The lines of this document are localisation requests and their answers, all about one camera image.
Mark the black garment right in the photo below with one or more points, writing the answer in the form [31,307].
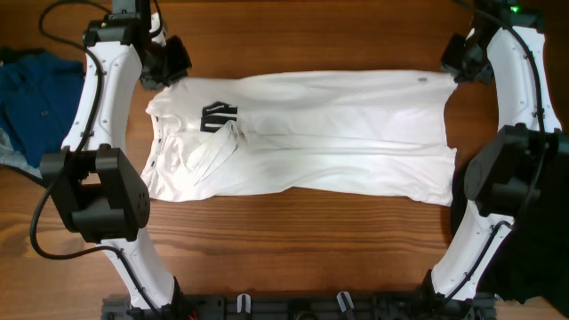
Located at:
[533,259]

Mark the blue button shirt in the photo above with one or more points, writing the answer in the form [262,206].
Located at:
[40,95]

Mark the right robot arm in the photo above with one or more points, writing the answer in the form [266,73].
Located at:
[510,202]

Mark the white printed t-shirt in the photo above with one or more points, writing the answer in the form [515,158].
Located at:
[375,133]

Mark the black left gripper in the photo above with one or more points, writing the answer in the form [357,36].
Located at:
[182,62]

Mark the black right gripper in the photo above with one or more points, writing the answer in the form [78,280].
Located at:
[450,66]

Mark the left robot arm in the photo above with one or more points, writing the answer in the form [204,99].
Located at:
[96,190]

